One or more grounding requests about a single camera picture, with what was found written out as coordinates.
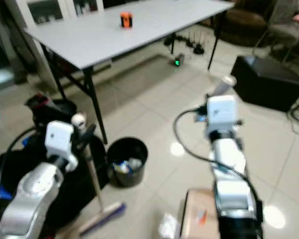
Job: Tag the black box stool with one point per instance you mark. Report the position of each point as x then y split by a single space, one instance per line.
266 82

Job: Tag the black round waste bin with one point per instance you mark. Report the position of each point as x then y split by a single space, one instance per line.
127 177

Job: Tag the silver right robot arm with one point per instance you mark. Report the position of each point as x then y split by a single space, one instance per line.
231 184

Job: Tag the white glass door cabinet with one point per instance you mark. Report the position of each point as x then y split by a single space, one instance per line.
42 10

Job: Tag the white crumpled paper scrap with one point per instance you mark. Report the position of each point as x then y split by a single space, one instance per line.
168 226

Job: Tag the large black cloth bag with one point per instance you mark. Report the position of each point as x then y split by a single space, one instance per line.
15 164

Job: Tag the brown armchair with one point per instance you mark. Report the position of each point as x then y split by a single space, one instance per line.
244 25

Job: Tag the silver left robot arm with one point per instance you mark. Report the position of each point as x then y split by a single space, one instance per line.
30 199

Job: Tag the grey folding table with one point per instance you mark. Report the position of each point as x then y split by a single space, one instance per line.
119 42

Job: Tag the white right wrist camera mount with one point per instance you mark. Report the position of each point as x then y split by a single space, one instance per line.
222 114

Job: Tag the black router with antennas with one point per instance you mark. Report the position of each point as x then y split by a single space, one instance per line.
195 46

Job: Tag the white rubbish in bin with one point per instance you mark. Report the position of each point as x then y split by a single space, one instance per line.
127 166

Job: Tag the grey metal frame chair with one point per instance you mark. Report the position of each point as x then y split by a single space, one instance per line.
291 30

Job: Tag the orange and black small can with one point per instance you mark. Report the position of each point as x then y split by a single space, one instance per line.
126 20

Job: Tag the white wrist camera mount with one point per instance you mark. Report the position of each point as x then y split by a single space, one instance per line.
222 114
59 139

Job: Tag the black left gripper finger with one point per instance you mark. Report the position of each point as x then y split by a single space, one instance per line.
89 131

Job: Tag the black bag with red trim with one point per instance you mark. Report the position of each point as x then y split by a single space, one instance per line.
50 109

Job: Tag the small device with green light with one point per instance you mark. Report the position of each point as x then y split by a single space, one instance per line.
179 60

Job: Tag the orange scrap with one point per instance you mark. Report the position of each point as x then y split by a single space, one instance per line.
202 216

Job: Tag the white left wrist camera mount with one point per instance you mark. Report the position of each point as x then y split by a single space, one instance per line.
59 139

